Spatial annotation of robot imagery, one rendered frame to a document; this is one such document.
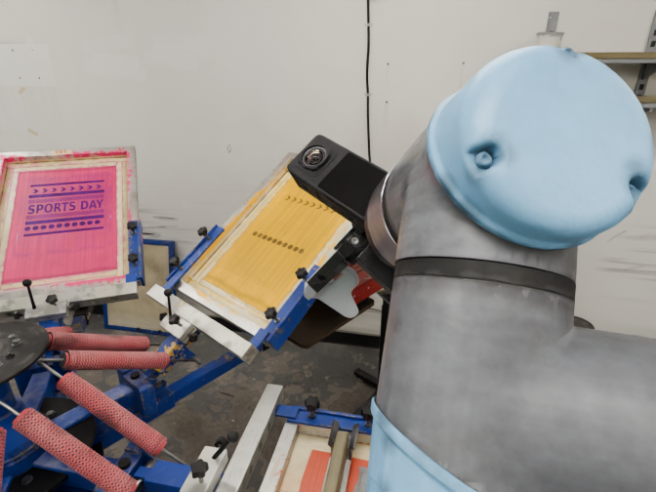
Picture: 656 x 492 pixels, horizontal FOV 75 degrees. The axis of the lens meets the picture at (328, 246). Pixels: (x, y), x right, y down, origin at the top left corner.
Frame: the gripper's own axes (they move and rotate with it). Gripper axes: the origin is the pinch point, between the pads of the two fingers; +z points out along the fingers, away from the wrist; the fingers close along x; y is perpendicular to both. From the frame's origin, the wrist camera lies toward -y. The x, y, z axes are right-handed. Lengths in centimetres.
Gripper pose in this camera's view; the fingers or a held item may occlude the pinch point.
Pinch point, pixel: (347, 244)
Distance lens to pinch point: 49.2
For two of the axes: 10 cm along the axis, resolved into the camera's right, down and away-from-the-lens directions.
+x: 6.7, -7.1, 2.0
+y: 7.3, 6.8, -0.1
